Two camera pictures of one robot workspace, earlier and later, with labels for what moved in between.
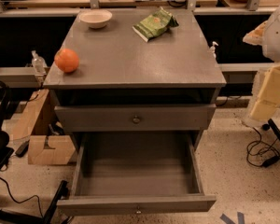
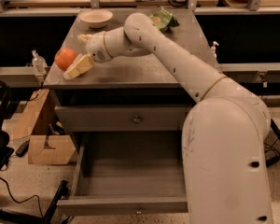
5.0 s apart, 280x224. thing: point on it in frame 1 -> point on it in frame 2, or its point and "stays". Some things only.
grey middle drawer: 131,118 stays
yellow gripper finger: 256,36 -> 84,38
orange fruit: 66,60 stays
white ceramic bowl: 95,19 stays
